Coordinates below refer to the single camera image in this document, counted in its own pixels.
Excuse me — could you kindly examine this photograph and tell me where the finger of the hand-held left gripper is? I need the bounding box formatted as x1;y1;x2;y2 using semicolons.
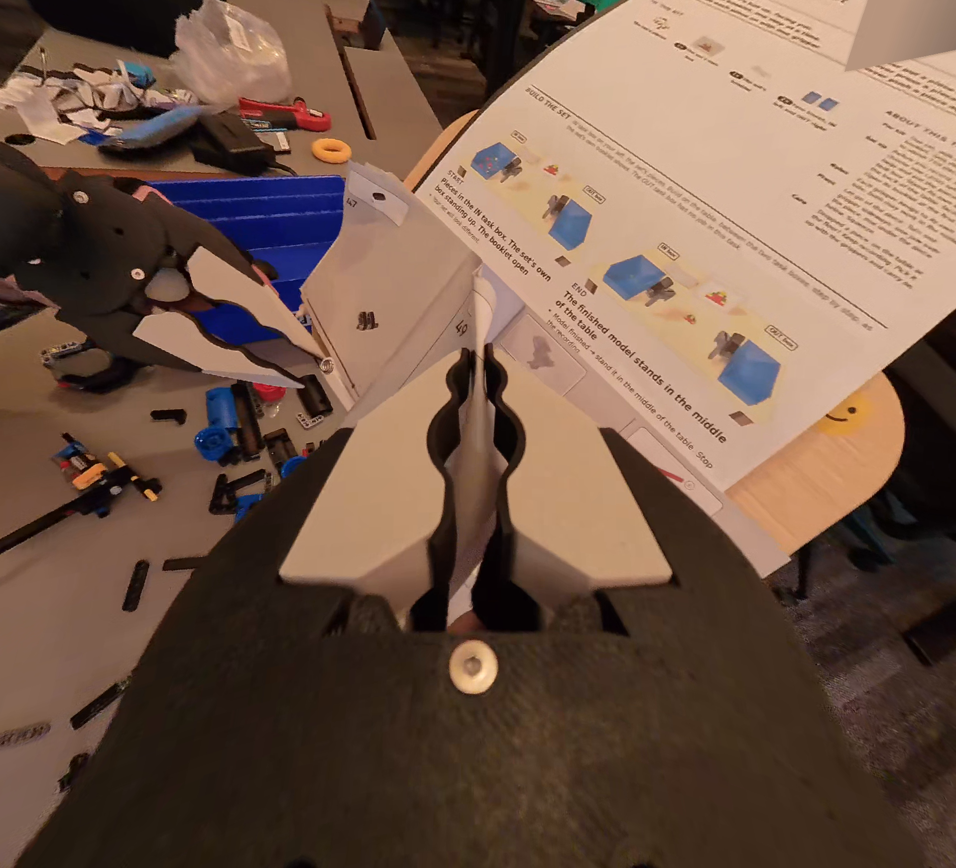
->
131;312;307;391
185;247;327;363

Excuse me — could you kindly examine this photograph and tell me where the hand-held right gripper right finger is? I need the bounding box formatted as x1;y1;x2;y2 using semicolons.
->
469;345;675;633

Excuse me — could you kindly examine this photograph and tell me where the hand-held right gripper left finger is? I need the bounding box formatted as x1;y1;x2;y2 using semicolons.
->
278;349;473;633

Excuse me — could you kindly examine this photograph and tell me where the small brick assembly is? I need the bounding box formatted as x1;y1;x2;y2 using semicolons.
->
0;433;131;554

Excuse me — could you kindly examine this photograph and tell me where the instruction booklet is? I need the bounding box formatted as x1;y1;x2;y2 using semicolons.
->
299;0;956;585

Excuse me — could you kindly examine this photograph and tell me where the grey desk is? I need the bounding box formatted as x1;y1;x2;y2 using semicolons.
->
0;0;449;847

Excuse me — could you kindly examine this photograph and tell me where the blue storage bin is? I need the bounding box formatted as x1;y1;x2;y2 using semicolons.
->
142;173;348;348

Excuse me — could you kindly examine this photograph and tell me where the long black holed beam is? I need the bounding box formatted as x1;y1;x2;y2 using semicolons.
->
69;675;131;729
230;384;264;462

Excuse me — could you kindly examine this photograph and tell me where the grey black chassis assembly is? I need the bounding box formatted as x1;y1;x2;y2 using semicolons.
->
41;341;150;394

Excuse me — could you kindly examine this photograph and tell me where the black curved panel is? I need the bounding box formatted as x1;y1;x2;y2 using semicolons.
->
297;373;335;417

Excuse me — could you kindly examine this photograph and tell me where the tablet with blue screen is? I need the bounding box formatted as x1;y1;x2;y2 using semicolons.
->
112;108;203;148

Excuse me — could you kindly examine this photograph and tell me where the black hard case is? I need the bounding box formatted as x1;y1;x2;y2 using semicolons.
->
189;112;279;176

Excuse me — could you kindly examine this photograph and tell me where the black piece with yellow axle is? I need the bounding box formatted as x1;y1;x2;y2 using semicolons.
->
108;451;161;503

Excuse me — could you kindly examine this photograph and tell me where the white book stand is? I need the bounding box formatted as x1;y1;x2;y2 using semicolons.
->
403;110;906;579

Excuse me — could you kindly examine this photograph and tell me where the red hand tool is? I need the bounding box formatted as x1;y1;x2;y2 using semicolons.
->
239;97;332;131

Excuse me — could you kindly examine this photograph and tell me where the large crumpled plastic bag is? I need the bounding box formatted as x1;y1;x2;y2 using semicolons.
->
173;0;292;106

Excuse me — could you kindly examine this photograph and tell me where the yellow smiley sticker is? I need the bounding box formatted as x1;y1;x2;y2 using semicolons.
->
816;396;872;437

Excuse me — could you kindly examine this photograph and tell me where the black steel pole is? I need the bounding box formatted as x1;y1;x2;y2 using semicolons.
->
474;0;542;103

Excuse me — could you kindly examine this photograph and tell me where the black open frame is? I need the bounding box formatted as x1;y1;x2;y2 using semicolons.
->
209;468;270;516

